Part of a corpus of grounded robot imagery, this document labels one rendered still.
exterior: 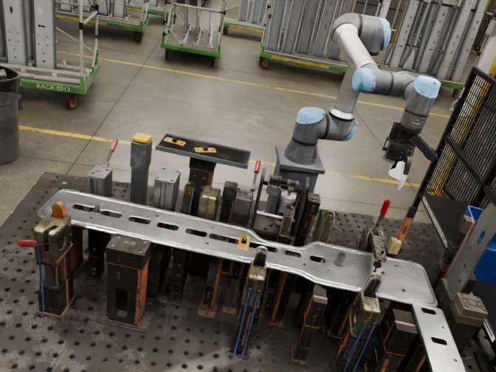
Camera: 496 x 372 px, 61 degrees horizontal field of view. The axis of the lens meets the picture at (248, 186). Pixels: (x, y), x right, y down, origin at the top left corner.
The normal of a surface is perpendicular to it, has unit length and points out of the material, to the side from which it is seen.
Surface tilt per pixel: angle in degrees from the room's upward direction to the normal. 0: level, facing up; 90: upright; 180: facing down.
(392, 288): 0
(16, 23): 87
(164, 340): 0
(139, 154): 90
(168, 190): 90
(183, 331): 0
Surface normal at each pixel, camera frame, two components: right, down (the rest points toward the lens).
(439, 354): 0.18, -0.86
